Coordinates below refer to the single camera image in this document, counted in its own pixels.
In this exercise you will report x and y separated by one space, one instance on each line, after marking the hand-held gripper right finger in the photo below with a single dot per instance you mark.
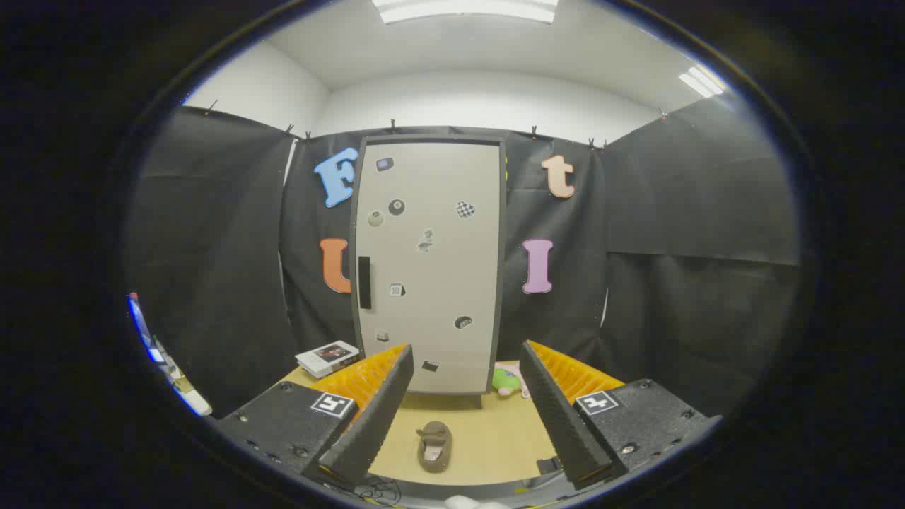
558 424

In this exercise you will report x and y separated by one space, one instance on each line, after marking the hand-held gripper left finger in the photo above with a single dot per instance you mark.
375 424

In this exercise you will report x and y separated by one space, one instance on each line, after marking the brown fuzzy slipper shoe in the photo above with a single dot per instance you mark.
433 452

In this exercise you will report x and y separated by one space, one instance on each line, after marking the grey shoe cabinet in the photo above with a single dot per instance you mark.
503 283

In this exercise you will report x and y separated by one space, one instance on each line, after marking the green plush toy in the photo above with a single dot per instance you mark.
505 382

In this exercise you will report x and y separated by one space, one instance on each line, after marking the white book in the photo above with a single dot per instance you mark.
325 357

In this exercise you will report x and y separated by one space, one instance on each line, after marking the black backdrop cloth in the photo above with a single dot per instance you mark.
672 212

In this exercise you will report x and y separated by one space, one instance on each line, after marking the blue and white box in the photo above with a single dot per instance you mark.
143 332

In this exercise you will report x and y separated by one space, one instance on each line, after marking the small ceiling light panel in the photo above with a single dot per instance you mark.
701 81

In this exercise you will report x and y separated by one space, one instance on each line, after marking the long ceiling light panel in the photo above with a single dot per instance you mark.
466 8

